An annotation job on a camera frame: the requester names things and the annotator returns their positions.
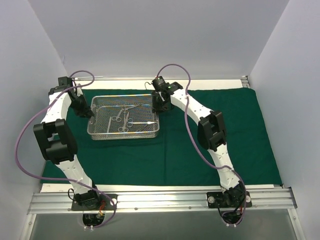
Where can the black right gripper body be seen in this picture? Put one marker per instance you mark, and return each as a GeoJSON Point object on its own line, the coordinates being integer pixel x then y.
{"type": "Point", "coordinates": [161, 107]}

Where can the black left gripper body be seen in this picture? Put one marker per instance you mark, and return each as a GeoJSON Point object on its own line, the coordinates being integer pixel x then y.
{"type": "Point", "coordinates": [83, 110]}

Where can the metal mesh instrument tray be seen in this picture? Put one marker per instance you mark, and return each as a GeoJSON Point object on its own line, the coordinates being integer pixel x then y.
{"type": "Point", "coordinates": [105, 106]}

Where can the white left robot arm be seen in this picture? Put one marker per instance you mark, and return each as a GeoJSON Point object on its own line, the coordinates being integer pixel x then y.
{"type": "Point", "coordinates": [57, 142]}

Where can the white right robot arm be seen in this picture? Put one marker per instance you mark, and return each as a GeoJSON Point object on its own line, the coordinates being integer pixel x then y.
{"type": "Point", "coordinates": [211, 132]}

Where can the steel surgical scissors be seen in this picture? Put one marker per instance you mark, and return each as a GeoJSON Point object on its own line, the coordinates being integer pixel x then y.
{"type": "Point", "coordinates": [118, 117]}

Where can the steel forceps long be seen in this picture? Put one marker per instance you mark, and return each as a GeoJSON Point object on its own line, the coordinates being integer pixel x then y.
{"type": "Point", "coordinates": [126, 114]}

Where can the steel scalpel handle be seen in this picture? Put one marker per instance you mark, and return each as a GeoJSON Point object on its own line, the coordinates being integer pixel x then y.
{"type": "Point", "coordinates": [109, 124]}

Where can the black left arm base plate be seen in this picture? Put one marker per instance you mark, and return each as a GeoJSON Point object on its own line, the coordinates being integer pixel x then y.
{"type": "Point", "coordinates": [91, 201]}

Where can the aluminium front rail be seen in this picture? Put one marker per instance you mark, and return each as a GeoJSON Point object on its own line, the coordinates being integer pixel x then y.
{"type": "Point", "coordinates": [163, 201]}

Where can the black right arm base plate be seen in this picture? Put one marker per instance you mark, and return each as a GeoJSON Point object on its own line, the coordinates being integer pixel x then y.
{"type": "Point", "coordinates": [220, 200]}

